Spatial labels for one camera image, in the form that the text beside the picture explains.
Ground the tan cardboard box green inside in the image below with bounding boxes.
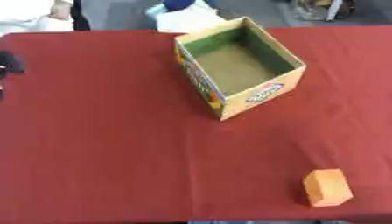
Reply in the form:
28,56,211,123
172,16,308,122

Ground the chair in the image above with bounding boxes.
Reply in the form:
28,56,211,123
292,0,359,22

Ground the orange rectangular block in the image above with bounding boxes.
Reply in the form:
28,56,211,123
301,168,355,208

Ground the person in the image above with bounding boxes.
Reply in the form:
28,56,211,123
0,0,92,38
143,0,228,33

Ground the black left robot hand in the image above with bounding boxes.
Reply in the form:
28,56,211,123
0,50,26,100

